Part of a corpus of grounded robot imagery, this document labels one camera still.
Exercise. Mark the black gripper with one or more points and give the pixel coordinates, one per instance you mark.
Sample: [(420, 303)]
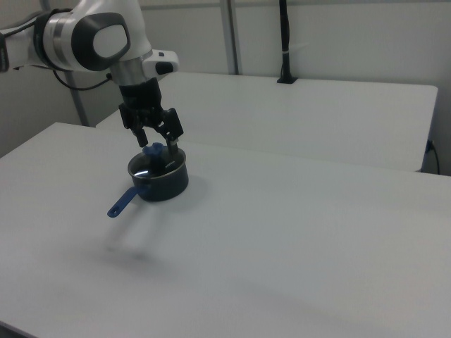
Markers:
[(141, 98)]

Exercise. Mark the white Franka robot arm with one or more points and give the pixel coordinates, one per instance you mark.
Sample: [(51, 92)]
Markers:
[(88, 38)]

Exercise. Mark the glass lid with blue knob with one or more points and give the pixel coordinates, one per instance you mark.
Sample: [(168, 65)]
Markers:
[(151, 162)]

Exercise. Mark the white table with grey edge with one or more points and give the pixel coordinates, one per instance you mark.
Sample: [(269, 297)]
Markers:
[(299, 116)]

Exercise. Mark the black pole with clamp base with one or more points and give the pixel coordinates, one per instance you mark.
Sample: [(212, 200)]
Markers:
[(285, 38)]

